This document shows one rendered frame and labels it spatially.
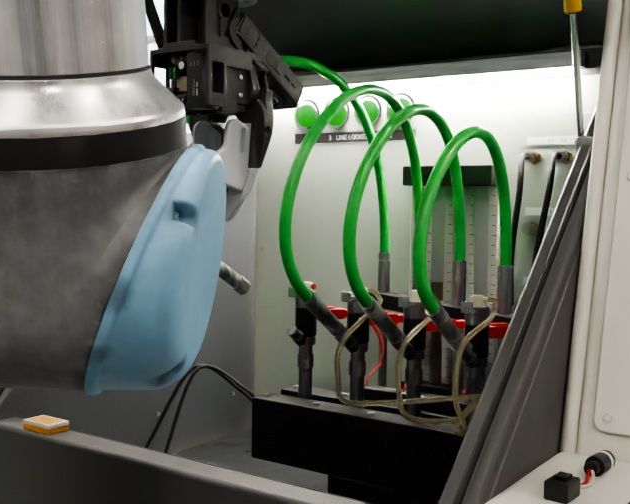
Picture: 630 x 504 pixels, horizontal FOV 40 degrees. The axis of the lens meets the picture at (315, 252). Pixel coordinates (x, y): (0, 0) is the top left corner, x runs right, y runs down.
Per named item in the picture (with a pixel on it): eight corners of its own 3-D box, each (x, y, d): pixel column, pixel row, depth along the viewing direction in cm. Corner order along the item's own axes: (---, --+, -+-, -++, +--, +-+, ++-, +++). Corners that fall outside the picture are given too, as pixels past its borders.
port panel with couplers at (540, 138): (506, 333, 122) (511, 114, 121) (515, 330, 125) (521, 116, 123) (598, 342, 115) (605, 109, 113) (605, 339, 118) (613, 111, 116)
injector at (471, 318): (448, 492, 97) (452, 308, 96) (467, 480, 101) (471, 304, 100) (471, 497, 96) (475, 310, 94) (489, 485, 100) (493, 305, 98)
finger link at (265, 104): (221, 168, 79) (222, 73, 79) (233, 169, 81) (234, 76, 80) (261, 167, 77) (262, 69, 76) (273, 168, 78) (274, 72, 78)
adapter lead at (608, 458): (567, 506, 73) (567, 481, 73) (542, 500, 74) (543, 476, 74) (617, 471, 82) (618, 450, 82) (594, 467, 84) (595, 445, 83)
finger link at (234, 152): (191, 221, 76) (192, 116, 76) (235, 220, 81) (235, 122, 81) (218, 221, 74) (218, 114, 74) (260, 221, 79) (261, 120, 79)
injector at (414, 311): (387, 478, 102) (390, 302, 101) (407, 468, 106) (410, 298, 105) (408, 483, 100) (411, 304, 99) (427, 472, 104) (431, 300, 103)
